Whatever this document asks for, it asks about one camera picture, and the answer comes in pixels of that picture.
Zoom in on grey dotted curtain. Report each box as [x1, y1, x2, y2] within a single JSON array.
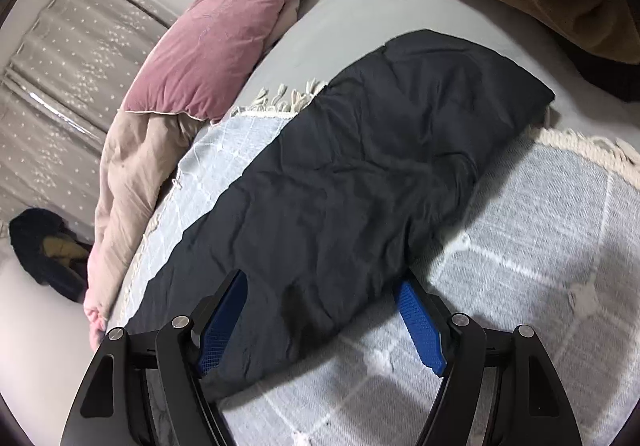
[[1, 0, 176, 241]]

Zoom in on beige pink duvet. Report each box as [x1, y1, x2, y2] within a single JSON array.
[[84, 0, 300, 348]]

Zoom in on black quilted puffer jacket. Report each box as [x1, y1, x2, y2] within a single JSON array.
[[128, 30, 554, 400]]

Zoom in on pink velvet pillow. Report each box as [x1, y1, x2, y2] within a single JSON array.
[[122, 0, 291, 121]]

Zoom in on dark navy clothes pile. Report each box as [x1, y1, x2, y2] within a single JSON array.
[[9, 207, 91, 303]]

